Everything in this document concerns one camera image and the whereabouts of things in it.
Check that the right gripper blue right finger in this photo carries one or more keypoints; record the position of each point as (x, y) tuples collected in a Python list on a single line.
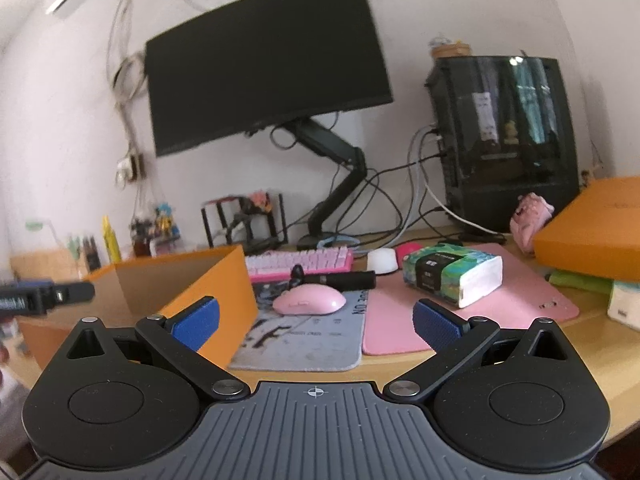
[(457, 343)]

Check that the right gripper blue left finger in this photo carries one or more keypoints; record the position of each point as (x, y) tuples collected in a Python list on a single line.
[(174, 343)]

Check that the green tissue pack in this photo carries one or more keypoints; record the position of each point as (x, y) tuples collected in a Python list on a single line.
[(458, 275)]

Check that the orange box lid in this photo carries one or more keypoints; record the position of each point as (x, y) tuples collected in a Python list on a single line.
[(597, 233)]

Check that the wooden headboard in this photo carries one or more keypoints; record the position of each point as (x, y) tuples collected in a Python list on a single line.
[(48, 264)]

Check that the orange open cardboard box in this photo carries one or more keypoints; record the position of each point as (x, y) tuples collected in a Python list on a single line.
[(131, 290)]

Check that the green clip lamp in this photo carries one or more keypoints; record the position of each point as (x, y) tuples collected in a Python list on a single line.
[(36, 225)]

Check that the grey printed mouse pad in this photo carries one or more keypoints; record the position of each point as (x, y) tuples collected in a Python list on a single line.
[(299, 343)]

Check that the yellow spray bottle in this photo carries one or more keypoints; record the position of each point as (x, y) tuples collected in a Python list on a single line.
[(110, 240)]

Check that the magenta computer mouse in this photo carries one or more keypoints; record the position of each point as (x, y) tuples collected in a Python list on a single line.
[(405, 249)]

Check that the blue haired anime figure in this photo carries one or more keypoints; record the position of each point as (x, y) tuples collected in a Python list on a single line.
[(165, 232)]

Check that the white computer mouse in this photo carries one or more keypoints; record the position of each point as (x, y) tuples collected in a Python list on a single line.
[(382, 261)]

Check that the black flashlight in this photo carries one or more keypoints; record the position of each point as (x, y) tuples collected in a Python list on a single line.
[(343, 282)]

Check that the pink mechanical keyboard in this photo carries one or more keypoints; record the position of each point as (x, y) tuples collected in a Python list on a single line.
[(277, 266)]

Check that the black router with antennas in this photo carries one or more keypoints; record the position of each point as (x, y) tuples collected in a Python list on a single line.
[(231, 218)]

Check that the green book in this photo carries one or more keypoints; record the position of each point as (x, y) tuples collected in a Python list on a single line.
[(560, 278)]

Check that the pink computer mouse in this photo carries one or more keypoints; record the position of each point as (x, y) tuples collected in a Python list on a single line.
[(309, 299)]

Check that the pink plush toy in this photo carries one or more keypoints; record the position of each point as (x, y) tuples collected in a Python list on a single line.
[(532, 214)]

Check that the white tissue box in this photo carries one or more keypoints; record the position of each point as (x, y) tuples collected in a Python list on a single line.
[(624, 304)]

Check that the black glass PC tower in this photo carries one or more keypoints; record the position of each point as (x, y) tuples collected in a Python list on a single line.
[(506, 132)]

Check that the small wicker basket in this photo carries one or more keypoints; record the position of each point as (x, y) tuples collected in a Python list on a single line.
[(453, 50)]

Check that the black curved monitor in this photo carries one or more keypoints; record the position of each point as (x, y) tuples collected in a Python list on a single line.
[(252, 64)]

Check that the wall power socket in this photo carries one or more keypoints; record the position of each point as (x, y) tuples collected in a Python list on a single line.
[(130, 169)]

